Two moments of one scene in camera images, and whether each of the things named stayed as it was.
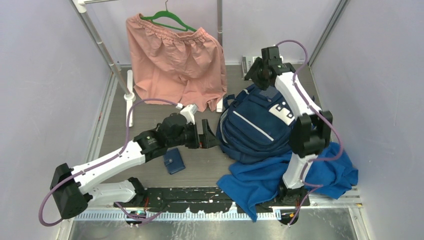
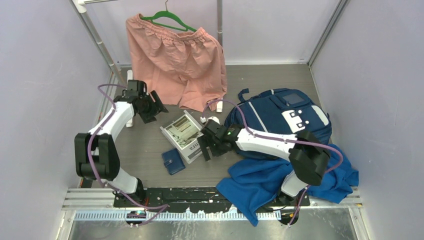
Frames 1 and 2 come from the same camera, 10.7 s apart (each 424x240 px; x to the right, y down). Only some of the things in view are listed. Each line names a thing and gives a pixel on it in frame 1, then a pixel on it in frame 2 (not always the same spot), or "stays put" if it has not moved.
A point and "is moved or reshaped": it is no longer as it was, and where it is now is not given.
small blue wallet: [173, 161] stays put
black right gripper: [253, 73] to [203, 143]
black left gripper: [209, 139] to [149, 116]
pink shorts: [173, 66] stays put
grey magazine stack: [246, 63] is moved or reshaped
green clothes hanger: [166, 13] stays put
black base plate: [195, 200] stays put
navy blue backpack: [255, 125] is moved or reshaped
